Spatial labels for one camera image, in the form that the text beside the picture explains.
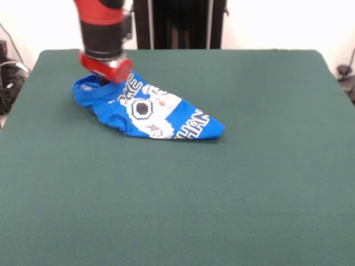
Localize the grey cable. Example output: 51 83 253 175
0 23 23 65

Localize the black cable bundle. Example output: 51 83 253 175
337 47 355 105

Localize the blue printed t-shirt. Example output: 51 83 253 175
72 70 226 141

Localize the dark green table cloth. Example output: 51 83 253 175
0 49 355 266

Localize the black equipment pile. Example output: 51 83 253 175
0 40 31 115

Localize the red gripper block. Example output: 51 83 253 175
78 52 134 85

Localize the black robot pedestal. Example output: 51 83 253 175
129 0 230 50

